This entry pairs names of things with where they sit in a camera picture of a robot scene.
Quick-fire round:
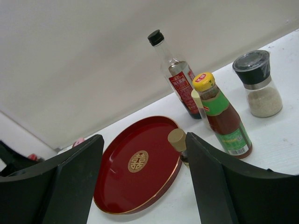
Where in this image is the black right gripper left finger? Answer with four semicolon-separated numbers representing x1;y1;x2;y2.
0;134;104;224

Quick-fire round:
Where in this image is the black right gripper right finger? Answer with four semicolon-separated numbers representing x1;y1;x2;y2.
185;133;299;224

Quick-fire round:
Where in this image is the pink-cap spice jar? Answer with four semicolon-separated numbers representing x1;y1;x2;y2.
72;138;85;148

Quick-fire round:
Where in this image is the small oil bottle cork cap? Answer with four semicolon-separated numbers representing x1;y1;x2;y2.
167;128;190;169

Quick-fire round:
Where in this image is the red-lid chili sauce jar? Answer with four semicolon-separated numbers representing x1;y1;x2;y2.
28;154;45;162

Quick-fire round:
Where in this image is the round red lacquer tray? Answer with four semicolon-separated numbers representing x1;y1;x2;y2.
93;116;182;215

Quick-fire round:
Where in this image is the white bottle cream cap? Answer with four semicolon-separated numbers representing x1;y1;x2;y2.
191;90;212;130

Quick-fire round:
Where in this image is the chili sauce bottle yellow cap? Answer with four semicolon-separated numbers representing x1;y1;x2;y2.
192;71;253;160

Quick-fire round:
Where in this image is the tall soy sauce bottle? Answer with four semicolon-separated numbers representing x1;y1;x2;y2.
148;29;201;119

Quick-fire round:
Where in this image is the black-top glass grinder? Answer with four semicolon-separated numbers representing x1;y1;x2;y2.
232;50;283;118

